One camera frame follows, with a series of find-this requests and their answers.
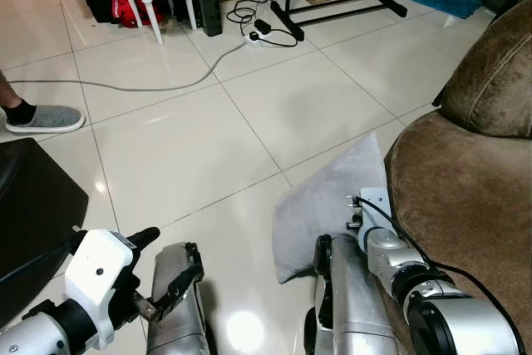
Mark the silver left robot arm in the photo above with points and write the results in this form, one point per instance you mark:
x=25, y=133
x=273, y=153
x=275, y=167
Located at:
x=25, y=332

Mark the silver left robot leg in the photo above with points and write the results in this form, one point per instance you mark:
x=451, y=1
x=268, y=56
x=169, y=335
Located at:
x=174, y=330

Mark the silver right robot leg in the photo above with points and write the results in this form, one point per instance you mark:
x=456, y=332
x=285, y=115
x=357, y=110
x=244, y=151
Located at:
x=353, y=305

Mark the grey pillow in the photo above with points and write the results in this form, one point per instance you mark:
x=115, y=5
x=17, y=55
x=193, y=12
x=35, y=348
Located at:
x=320, y=205

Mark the red bag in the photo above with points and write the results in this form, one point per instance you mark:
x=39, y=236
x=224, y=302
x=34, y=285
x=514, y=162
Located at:
x=131, y=11

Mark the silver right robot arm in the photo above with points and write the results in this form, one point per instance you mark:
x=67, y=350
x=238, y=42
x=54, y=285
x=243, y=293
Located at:
x=449, y=318

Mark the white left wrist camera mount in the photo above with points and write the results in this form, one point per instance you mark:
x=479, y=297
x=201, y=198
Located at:
x=96, y=268

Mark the black leather furniture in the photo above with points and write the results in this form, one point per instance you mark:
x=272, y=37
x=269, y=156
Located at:
x=33, y=205

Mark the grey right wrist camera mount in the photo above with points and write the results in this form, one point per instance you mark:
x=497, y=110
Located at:
x=374, y=209

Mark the black power adapter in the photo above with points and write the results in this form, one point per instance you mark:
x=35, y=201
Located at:
x=263, y=26

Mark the silver robot leg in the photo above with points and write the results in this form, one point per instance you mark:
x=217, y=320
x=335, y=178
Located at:
x=353, y=305
x=174, y=330

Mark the person's foot in grey slipper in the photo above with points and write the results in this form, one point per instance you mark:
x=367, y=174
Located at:
x=46, y=118

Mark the white power strip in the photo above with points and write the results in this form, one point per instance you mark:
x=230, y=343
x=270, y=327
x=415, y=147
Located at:
x=254, y=38

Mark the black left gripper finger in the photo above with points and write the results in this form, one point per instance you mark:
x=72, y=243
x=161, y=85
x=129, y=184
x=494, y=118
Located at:
x=179, y=284
x=143, y=238

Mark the brown suede sofa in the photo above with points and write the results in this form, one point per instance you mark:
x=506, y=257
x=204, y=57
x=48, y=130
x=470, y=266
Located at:
x=465, y=197

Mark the white plastic chair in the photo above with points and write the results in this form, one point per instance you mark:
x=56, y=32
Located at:
x=153, y=18

